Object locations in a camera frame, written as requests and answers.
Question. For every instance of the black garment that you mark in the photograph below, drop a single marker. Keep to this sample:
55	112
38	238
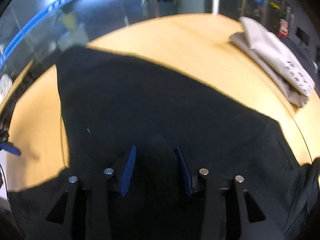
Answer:
160	140

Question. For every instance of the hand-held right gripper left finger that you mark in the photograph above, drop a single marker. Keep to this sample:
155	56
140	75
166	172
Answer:
128	170

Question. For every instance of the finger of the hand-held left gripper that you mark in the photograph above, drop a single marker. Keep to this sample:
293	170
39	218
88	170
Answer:
10	148

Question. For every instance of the folded grey garment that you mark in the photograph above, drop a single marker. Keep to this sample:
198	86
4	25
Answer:
273	60

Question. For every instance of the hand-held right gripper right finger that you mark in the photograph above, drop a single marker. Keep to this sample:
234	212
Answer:
184	172

